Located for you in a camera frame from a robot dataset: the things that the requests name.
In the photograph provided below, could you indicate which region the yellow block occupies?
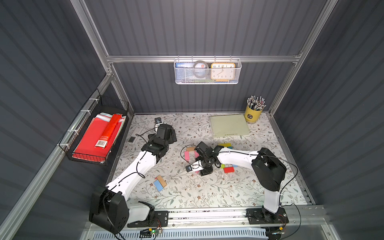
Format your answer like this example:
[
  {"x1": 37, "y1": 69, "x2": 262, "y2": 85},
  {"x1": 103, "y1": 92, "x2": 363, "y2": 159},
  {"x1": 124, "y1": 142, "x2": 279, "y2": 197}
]
[{"x1": 218, "y1": 143, "x2": 232, "y2": 148}]

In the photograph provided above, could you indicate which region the red block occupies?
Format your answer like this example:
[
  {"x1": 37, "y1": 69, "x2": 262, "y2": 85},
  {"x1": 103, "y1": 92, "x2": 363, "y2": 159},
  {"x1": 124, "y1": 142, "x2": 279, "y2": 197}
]
[{"x1": 223, "y1": 167, "x2": 235, "y2": 174}]

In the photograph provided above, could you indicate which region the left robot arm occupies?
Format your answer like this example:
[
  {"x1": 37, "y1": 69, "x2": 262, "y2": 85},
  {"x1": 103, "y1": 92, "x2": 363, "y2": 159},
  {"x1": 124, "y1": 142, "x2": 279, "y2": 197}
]
[{"x1": 89, "y1": 118, "x2": 177, "y2": 240}]

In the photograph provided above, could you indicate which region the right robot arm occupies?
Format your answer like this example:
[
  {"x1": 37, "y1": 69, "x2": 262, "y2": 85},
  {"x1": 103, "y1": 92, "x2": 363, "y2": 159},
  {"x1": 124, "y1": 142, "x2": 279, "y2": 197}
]
[{"x1": 186, "y1": 142, "x2": 287, "y2": 214}]

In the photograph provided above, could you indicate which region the white remote control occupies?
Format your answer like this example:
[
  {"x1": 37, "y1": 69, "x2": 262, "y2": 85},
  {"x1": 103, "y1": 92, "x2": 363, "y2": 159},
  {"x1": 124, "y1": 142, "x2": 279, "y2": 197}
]
[{"x1": 127, "y1": 126, "x2": 143, "y2": 146}]

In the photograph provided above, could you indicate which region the pale green workspace book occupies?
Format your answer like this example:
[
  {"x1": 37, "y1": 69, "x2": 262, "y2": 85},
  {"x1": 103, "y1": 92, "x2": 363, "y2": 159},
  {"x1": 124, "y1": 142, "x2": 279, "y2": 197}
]
[{"x1": 210, "y1": 114, "x2": 250, "y2": 138}]

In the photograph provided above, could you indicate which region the tan block front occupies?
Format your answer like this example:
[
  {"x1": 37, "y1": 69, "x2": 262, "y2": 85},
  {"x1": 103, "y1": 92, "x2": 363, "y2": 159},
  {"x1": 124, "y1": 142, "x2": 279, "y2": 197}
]
[{"x1": 157, "y1": 175, "x2": 167, "y2": 188}]

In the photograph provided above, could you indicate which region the blue block front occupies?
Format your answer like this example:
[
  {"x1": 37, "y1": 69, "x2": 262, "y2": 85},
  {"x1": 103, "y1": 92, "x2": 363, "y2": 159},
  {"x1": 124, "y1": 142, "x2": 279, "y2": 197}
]
[{"x1": 154, "y1": 180, "x2": 164, "y2": 192}]

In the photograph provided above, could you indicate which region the red long box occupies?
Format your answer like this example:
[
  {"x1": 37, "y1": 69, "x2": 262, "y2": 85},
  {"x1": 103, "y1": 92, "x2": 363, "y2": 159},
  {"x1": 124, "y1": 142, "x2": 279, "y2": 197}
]
[{"x1": 95, "y1": 114, "x2": 122, "y2": 148}]

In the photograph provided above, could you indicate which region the yellow pen cup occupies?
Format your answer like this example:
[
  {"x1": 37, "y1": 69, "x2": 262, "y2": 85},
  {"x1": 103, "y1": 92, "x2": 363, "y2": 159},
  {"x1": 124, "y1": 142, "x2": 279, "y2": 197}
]
[{"x1": 244, "y1": 96, "x2": 266, "y2": 123}]

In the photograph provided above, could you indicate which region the grey tape roll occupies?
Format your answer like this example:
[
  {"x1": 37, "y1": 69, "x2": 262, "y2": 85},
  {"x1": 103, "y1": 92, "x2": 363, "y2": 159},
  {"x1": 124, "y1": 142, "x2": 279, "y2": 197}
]
[{"x1": 193, "y1": 60, "x2": 209, "y2": 80}]

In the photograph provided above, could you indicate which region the red folder stack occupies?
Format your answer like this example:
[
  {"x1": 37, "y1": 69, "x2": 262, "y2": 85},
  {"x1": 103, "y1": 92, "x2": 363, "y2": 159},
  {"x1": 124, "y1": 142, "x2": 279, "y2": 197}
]
[{"x1": 72, "y1": 113, "x2": 126, "y2": 164}]

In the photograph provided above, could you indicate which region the yellow square clock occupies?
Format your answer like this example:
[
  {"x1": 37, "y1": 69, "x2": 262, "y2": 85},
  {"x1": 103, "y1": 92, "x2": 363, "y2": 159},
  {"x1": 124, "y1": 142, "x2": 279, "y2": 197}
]
[{"x1": 211, "y1": 63, "x2": 236, "y2": 82}]

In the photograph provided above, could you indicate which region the green circuit board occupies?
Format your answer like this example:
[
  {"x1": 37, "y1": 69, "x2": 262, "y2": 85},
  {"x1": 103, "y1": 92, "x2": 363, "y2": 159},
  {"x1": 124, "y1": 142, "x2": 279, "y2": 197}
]
[{"x1": 139, "y1": 228, "x2": 163, "y2": 240}]

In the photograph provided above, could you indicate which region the white wire wall basket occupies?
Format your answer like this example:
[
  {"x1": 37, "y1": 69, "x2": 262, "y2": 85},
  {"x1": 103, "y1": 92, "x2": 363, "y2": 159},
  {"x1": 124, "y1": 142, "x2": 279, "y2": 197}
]
[{"x1": 174, "y1": 57, "x2": 242, "y2": 85}]

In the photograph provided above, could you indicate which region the black wire side basket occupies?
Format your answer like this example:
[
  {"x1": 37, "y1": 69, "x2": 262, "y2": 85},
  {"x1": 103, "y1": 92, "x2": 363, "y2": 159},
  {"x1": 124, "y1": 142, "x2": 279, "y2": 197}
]
[{"x1": 59, "y1": 90, "x2": 130, "y2": 166}]

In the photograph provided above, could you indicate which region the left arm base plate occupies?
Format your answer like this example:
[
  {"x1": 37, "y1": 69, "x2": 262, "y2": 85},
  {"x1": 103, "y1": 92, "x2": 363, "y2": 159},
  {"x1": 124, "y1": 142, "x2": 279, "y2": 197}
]
[{"x1": 127, "y1": 211, "x2": 169, "y2": 228}]

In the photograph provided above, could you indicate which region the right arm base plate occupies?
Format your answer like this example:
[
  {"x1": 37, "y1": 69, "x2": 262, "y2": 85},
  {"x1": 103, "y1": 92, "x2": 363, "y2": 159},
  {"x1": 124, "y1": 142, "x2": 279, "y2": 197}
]
[{"x1": 246, "y1": 207, "x2": 289, "y2": 225}]

